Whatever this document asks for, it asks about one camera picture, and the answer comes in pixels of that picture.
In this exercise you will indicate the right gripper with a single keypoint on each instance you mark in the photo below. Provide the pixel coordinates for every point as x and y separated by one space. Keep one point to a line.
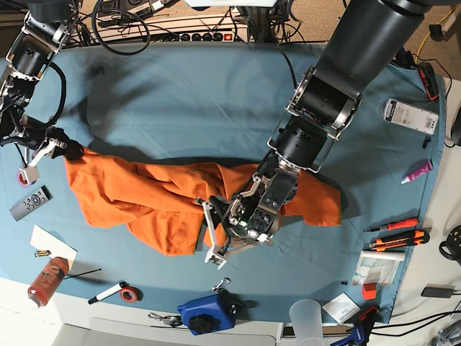
34 135

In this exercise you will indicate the black power adapter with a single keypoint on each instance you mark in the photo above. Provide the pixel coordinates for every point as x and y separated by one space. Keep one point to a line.
431 291

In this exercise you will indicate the clear plastic packet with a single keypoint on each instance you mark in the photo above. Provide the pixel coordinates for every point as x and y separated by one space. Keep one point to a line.
379 268

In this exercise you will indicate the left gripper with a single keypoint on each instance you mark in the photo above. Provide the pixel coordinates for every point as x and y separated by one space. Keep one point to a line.
233 227

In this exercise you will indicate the grey remote control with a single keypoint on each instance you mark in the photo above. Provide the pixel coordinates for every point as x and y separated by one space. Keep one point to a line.
30 203

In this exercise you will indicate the blue clamp device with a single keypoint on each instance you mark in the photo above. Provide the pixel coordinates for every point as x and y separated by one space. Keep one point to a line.
209 314

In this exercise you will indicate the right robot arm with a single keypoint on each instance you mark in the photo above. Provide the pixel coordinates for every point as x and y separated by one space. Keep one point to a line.
46 29

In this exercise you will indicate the red tape roll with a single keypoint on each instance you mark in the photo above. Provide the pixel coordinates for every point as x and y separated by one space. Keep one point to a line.
130 294

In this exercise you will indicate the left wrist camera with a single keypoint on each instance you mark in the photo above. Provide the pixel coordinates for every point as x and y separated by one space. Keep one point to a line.
215 259

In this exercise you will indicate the blue black clamp handle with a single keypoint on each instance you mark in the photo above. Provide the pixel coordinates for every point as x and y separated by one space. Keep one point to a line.
404 59

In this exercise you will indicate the white paper card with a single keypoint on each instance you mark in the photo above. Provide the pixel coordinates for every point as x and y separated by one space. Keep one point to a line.
43 240

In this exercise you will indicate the white booklet card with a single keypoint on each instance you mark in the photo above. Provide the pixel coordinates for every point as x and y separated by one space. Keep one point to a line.
342 308

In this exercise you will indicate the orange black utility knife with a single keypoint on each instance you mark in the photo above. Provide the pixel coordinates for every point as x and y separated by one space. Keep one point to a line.
404 239

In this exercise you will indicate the black cable tie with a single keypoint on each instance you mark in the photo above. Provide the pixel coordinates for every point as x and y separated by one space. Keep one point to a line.
82 274

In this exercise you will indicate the orange black tool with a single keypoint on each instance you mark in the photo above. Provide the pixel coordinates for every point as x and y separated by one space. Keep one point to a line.
429 81

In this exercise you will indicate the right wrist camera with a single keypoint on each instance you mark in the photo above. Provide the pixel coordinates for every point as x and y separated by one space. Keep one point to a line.
30 173

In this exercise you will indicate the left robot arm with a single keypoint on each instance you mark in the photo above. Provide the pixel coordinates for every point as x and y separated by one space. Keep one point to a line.
367 37

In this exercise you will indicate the small AA battery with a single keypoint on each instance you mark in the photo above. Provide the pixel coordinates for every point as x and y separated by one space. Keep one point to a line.
43 253

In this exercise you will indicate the blue bar clamp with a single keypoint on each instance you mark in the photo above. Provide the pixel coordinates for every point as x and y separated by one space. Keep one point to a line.
360 333

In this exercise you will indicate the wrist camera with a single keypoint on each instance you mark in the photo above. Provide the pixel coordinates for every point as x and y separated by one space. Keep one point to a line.
30 173
215 259

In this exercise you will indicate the orange t-shirt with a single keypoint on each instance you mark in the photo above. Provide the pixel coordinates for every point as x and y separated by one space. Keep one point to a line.
156 202

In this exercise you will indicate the orange black screwdriver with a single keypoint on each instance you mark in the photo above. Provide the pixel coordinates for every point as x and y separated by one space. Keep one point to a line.
404 224

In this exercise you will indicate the black screw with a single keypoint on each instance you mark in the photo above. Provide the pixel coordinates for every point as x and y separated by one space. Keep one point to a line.
426 142

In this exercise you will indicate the white marker pen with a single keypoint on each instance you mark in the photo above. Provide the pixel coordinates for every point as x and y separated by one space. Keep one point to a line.
108 292

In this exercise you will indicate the small orange block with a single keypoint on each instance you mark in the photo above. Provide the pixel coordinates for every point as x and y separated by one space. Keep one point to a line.
369 291

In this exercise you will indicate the clear bit set case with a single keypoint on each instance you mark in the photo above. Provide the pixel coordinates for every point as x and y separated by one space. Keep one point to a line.
409 116

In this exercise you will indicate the purple glue tube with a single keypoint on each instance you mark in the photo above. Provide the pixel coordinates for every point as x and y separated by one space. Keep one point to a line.
421 171

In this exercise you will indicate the purple tape roll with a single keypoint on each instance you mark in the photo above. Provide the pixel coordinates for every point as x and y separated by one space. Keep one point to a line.
23 182

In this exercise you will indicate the red drink can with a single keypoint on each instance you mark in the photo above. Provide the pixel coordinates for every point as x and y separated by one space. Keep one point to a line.
47 282

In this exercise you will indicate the white power strip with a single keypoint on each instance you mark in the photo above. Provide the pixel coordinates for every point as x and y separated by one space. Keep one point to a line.
208 28

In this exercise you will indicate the teal tablecloth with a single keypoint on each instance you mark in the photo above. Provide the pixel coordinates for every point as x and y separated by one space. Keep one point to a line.
178 104

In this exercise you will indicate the translucent plastic cup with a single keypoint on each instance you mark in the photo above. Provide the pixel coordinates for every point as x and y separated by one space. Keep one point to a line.
305 317

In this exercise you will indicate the black round device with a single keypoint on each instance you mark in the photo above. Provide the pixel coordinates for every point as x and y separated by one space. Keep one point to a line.
450 248

